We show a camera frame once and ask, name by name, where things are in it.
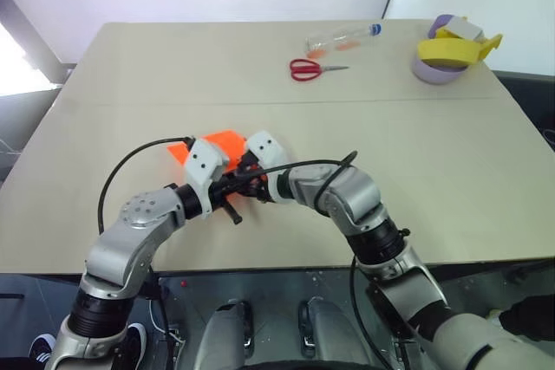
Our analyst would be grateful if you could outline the purple plastic bowl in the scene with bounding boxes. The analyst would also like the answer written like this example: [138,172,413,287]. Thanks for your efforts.
[410,55,470,87]

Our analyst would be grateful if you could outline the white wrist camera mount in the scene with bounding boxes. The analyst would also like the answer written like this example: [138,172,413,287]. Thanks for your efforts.
[245,130,292,174]
[183,138,232,218]

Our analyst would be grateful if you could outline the clear bottle with blue cap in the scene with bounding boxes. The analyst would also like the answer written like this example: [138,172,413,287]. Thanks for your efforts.
[304,23,384,59]

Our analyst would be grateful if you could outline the thin white cable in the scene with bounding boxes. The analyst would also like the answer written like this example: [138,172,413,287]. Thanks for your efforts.
[148,298,185,342]

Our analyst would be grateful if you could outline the orange pouch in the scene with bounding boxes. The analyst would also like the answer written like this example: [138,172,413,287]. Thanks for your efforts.
[166,128,263,211]

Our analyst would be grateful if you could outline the yellow plastic scoop container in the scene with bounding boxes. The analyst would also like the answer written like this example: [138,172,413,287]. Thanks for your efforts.
[416,28,505,69]

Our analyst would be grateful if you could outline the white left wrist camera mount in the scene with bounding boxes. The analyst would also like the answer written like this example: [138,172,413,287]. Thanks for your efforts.
[183,138,232,218]

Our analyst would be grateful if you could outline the red handled scissors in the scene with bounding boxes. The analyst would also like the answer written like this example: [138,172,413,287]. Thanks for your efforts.
[289,58,350,82]

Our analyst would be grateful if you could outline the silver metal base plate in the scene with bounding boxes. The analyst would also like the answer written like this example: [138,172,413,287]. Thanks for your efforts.
[156,263,519,370]

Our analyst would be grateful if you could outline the black and white sneaker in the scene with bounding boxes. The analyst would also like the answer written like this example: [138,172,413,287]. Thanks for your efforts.
[29,332,56,364]
[116,321,148,370]

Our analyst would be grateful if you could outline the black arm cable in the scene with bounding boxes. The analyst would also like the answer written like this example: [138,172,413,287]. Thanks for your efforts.
[236,150,394,370]
[96,135,195,235]

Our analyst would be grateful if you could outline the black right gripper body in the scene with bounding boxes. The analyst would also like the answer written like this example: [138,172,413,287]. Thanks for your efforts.
[248,170,273,205]

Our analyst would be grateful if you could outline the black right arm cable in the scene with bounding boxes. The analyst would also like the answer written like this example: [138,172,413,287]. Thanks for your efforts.
[236,150,394,370]

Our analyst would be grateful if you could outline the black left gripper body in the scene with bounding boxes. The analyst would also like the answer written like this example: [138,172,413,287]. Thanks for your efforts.
[209,175,236,214]

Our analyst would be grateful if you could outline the small white box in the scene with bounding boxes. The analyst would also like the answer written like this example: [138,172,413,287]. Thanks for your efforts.
[446,16,486,42]

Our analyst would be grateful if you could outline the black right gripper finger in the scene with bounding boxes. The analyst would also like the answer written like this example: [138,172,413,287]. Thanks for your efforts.
[237,151,262,173]

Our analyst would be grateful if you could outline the black cloth object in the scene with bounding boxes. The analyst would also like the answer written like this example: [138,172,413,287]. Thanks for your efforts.
[497,295,555,342]

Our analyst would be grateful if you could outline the purple plastic lid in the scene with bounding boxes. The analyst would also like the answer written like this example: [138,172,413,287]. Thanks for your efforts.
[428,14,469,40]

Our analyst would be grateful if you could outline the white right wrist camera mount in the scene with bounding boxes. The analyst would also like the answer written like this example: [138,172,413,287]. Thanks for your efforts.
[245,130,292,174]

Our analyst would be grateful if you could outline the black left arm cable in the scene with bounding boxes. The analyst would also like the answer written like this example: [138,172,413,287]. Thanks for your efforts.
[96,135,195,235]

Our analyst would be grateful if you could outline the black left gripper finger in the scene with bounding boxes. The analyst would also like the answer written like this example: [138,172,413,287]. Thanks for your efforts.
[231,172,262,192]
[221,199,243,226]

